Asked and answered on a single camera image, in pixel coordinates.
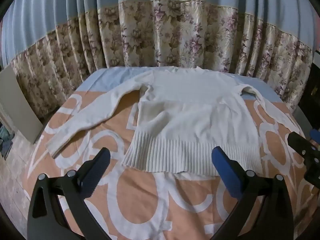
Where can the floral and blue curtain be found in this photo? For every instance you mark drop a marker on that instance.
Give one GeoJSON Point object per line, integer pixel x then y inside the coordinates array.
{"type": "Point", "coordinates": [175, 30]}

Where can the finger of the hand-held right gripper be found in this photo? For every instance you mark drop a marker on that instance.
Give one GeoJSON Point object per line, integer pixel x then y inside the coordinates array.
{"type": "Point", "coordinates": [298, 141]}
{"type": "Point", "coordinates": [315, 133]}

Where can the dark cabinet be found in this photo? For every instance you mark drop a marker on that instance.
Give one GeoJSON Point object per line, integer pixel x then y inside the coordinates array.
{"type": "Point", "coordinates": [308, 100]}

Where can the grey flat board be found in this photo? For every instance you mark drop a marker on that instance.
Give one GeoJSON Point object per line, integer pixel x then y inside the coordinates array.
{"type": "Point", "coordinates": [17, 105]}

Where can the orange white printed blanket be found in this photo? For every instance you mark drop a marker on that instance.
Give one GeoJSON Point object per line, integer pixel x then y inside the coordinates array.
{"type": "Point", "coordinates": [140, 205]}

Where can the white knit sweater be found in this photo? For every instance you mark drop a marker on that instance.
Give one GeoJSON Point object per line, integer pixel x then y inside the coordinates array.
{"type": "Point", "coordinates": [187, 110]}

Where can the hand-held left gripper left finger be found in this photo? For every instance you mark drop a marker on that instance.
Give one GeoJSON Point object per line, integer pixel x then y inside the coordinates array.
{"type": "Point", "coordinates": [98, 166]}

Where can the blue green cloth pile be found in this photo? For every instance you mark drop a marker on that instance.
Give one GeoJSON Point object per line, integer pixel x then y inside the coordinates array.
{"type": "Point", "coordinates": [5, 140]}

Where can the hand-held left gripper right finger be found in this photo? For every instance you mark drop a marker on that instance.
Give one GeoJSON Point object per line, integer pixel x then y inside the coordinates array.
{"type": "Point", "coordinates": [222, 166]}

